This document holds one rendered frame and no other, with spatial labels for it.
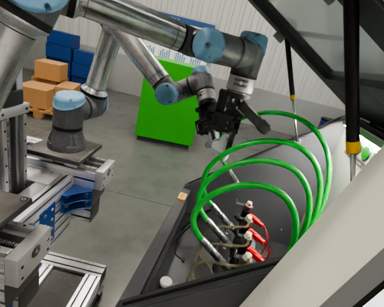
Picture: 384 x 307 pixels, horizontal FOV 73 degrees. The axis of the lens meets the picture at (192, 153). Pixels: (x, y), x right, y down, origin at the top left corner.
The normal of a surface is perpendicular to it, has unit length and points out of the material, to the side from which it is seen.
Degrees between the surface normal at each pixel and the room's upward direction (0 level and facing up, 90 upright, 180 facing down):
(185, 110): 90
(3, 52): 96
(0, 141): 90
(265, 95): 90
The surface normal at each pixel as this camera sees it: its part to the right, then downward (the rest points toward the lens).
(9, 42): 0.65, 0.51
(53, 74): 0.13, 0.40
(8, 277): -0.09, 0.36
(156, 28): 0.43, 0.50
